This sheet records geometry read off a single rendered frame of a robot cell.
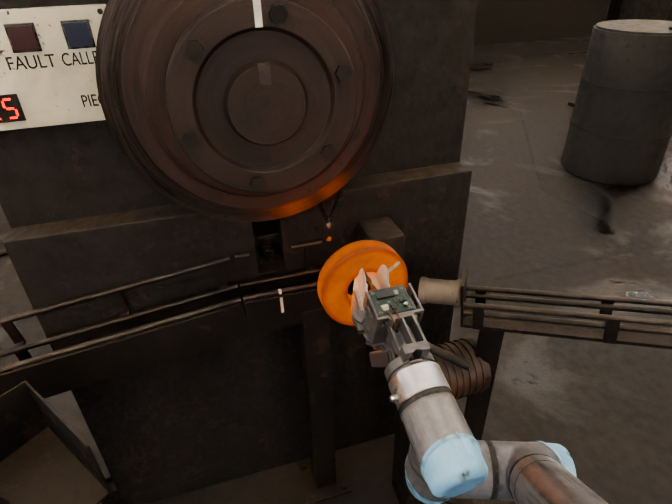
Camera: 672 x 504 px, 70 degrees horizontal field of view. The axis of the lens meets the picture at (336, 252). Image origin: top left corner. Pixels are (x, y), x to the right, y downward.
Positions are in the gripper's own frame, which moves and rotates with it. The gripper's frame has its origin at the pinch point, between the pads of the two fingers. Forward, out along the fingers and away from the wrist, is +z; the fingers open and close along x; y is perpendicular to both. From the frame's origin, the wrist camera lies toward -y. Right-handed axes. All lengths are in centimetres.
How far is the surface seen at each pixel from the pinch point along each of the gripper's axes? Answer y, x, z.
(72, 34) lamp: 26, 39, 38
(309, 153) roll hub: 15.7, 6.2, 13.8
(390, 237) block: -8.7, -12.1, 15.2
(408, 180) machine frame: -4.2, -20.2, 27.0
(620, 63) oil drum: -52, -213, 156
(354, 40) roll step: 29.3, -2.9, 22.7
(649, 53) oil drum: -43, -220, 148
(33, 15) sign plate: 29, 44, 40
